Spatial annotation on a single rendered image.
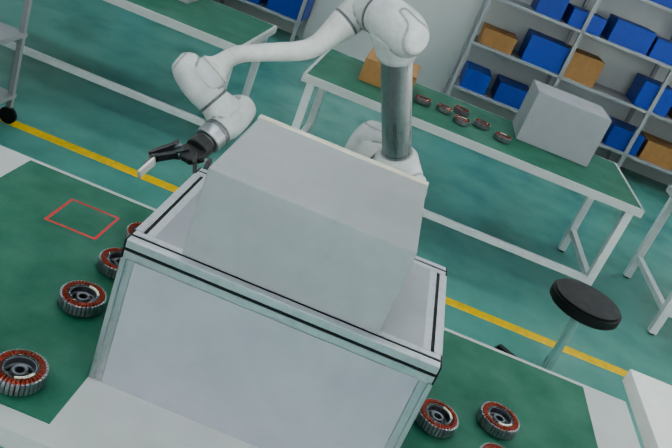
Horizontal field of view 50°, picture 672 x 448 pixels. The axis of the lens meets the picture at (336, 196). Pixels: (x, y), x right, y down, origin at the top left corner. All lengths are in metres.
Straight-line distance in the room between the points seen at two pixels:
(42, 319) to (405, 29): 1.23
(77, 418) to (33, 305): 0.37
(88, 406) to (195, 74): 1.02
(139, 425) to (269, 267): 0.45
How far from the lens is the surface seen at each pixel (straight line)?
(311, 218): 1.38
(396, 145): 2.41
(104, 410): 1.66
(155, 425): 1.65
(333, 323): 1.45
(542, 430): 2.17
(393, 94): 2.29
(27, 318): 1.84
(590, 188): 4.57
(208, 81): 2.21
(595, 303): 3.58
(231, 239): 1.44
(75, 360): 1.75
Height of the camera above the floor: 1.90
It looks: 23 degrees down
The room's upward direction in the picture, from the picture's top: 22 degrees clockwise
